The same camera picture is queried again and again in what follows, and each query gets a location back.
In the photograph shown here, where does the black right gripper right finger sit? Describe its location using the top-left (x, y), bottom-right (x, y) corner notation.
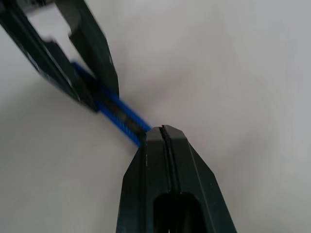
top-left (162, 125), bottom-right (238, 233)

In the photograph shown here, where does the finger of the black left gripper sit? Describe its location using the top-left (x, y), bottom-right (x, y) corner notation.
top-left (0, 0), bottom-right (100, 112)
top-left (55, 0), bottom-right (120, 98)

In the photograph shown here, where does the blue toy car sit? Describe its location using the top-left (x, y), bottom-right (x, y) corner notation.
top-left (71, 62), bottom-right (154, 148)

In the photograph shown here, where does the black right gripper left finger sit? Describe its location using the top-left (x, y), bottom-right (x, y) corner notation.
top-left (116, 125), bottom-right (174, 233)

